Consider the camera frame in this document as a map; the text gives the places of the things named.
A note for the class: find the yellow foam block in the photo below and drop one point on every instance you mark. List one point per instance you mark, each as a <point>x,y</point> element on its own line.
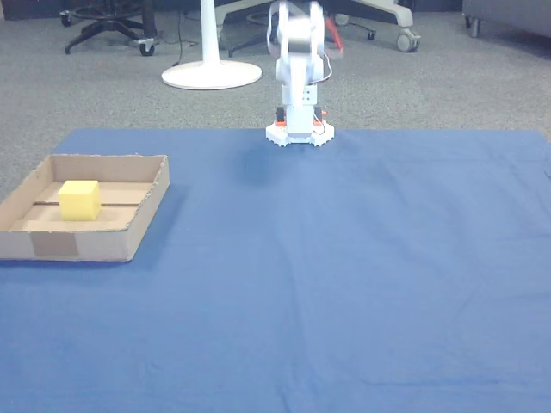
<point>79,202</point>

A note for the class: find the shallow cardboard box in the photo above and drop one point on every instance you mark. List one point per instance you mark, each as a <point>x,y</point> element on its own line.
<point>107,247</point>

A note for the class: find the white wheeled chair base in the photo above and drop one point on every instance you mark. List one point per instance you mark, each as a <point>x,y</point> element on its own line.
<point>402,17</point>

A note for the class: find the black office chair base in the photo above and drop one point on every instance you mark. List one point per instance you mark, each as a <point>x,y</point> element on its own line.
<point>113,26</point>

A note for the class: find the grey furniture with caster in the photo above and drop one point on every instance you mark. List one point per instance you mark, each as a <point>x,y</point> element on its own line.
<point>508,13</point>

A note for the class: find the blue cloth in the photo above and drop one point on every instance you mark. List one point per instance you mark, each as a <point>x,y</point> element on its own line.
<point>344,279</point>

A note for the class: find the white pedestal table base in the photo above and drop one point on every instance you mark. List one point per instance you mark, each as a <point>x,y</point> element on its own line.
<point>210,75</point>

